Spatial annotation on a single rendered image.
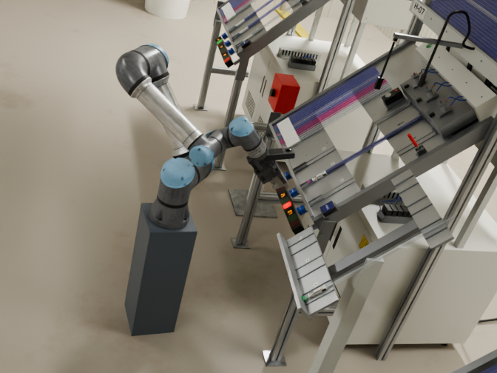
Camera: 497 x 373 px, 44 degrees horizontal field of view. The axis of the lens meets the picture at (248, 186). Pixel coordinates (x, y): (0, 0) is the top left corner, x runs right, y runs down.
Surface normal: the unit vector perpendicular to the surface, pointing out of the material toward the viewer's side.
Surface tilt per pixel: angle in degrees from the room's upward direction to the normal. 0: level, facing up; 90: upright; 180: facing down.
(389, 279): 90
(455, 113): 43
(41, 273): 0
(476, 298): 90
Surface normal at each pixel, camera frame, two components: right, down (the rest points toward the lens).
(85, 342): 0.22, -0.81
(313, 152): -0.48, -0.64
